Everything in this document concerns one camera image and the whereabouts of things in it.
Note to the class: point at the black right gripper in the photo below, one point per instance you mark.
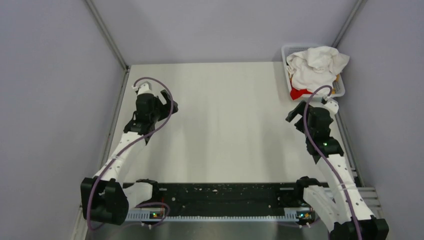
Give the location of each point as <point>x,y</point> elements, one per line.
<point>298,110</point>

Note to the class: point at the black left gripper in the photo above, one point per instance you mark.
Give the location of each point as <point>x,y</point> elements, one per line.
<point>168,99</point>

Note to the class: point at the white t shirt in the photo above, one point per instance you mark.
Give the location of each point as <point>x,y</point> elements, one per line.
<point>315,67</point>

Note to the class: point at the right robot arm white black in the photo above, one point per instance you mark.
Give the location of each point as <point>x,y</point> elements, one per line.
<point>345,214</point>

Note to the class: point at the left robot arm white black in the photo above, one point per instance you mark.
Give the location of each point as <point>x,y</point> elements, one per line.
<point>105,198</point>

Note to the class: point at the red t shirt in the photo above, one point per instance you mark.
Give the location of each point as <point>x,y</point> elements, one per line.
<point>298,93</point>

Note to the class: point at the white plastic basket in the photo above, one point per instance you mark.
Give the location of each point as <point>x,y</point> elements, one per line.
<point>290,48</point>

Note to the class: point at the yellow t shirt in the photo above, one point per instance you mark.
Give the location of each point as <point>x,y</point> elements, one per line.
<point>336,84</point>

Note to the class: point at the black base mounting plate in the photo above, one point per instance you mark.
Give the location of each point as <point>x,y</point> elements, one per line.
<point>228,199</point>

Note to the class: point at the right aluminium frame post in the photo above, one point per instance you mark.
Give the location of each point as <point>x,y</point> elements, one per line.
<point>359,4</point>

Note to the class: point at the aluminium frame post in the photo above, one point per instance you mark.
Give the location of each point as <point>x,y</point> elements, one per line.
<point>104,31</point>
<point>359,4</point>

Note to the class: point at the white slotted cable duct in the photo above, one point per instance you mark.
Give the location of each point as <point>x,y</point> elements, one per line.
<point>147,215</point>

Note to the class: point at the left aluminium frame post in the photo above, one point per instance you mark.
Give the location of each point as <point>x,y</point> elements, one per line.
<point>104,31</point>

